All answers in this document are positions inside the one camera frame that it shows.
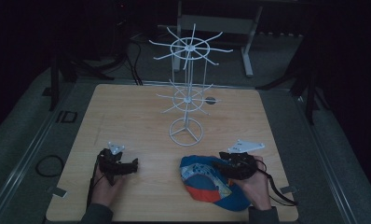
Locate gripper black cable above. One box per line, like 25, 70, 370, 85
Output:
86, 154, 106, 210
255, 160, 300, 207

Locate person's left hand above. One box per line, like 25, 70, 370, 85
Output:
90, 173, 126, 209

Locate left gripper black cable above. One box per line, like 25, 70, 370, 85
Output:
86, 154, 106, 210

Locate black stand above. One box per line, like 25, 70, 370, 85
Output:
48, 51, 116, 112
255, 60, 331, 126

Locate white wire display rack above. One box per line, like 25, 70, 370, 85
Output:
148, 22, 234, 147

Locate person's right hand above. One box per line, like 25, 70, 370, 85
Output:
235, 156, 273, 212

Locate black floor cables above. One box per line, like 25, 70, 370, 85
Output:
123, 36, 144, 87

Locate blue and orange cap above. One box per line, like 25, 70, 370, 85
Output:
179, 155, 252, 213

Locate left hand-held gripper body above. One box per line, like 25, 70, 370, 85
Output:
97, 141, 129, 187

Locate black cable loop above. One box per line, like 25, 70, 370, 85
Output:
34, 154, 66, 178

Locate grey metal frame table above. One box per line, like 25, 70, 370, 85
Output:
172, 0, 265, 78

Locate grey tape piece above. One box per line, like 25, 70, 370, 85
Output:
50, 186, 68, 199
279, 185, 298, 195

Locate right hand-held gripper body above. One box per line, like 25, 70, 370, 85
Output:
218, 138, 266, 181

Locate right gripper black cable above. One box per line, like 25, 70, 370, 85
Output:
255, 160, 300, 207

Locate black rectangular floor bracket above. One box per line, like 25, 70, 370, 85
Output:
55, 110, 79, 124

